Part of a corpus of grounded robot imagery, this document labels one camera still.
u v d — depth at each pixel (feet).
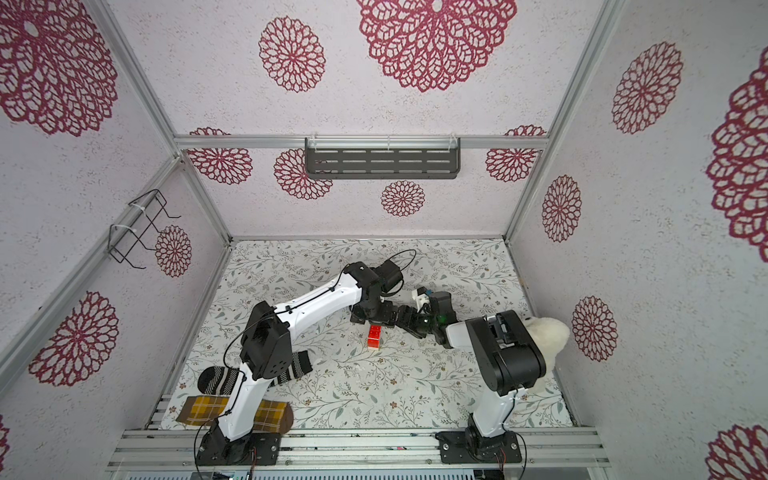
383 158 3.07
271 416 2.57
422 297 2.95
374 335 2.77
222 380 2.78
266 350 1.77
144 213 2.58
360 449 2.47
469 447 2.18
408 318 2.78
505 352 1.63
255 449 2.39
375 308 2.45
